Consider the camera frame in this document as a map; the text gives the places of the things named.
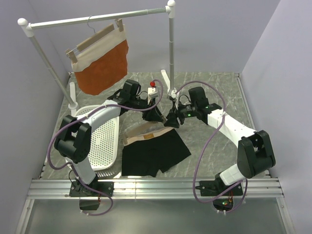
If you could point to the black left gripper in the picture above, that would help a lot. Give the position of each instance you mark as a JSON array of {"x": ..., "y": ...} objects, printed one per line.
[{"x": 152, "y": 115}]

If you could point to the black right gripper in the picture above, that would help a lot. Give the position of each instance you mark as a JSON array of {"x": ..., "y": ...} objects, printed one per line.
[{"x": 172, "y": 121}]

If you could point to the black underwear beige waistband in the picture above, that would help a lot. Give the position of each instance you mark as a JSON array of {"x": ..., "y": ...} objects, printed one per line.
[{"x": 147, "y": 154}]

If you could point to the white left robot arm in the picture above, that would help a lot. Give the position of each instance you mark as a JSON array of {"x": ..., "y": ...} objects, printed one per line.
[{"x": 73, "y": 140}]

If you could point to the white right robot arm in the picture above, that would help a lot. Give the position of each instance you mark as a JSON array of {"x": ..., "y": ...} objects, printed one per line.
[{"x": 254, "y": 148}]

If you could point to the white perforated plastic basket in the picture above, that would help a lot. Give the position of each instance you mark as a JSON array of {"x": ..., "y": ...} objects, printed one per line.
[{"x": 104, "y": 144}]

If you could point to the orange shorts beige waistband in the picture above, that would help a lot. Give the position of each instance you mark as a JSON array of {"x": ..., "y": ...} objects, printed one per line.
[{"x": 103, "y": 64}]

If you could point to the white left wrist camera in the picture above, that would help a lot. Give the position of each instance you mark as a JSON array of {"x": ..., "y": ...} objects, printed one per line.
[{"x": 152, "y": 91}]

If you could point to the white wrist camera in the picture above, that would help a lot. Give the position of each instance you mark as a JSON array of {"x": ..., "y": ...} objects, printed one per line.
[
  {"x": 172, "y": 94},
  {"x": 152, "y": 91}
]

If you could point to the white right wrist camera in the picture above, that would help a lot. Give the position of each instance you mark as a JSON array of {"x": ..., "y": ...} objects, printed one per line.
[{"x": 172, "y": 94}]

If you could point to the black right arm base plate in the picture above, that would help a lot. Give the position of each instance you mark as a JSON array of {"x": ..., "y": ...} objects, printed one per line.
[{"x": 208, "y": 187}]

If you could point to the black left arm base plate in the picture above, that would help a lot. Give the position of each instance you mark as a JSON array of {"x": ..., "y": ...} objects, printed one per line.
[{"x": 78, "y": 190}]

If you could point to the aluminium front rail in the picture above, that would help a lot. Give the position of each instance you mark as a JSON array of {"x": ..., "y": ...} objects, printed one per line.
[{"x": 164, "y": 188}]

